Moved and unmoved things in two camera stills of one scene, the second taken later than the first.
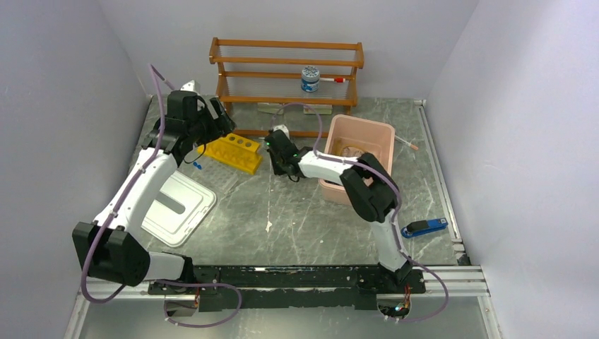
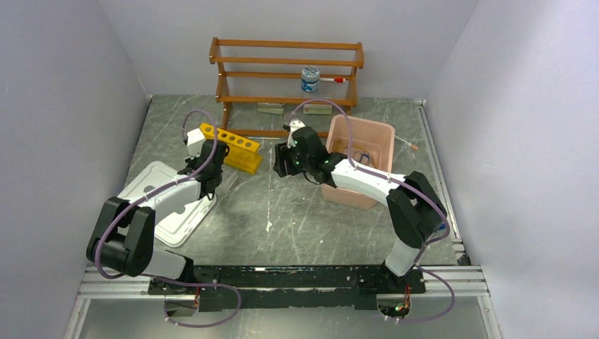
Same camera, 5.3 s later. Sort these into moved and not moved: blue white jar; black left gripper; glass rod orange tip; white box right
Moved: black left gripper
Not moved: glass rod orange tip; white box right; blue white jar
